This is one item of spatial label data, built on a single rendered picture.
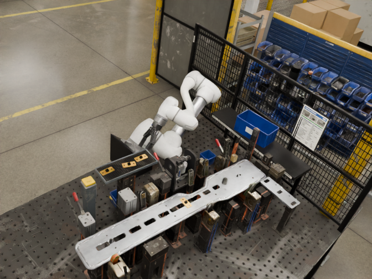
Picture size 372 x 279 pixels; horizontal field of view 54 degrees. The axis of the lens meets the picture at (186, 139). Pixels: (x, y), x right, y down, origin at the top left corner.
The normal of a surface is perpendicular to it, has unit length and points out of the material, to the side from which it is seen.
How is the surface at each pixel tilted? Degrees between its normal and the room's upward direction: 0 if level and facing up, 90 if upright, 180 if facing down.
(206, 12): 92
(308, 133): 90
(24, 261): 0
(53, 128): 0
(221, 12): 91
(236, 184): 0
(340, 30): 90
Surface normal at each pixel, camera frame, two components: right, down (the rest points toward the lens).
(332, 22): -0.75, 0.32
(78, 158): 0.15, -0.77
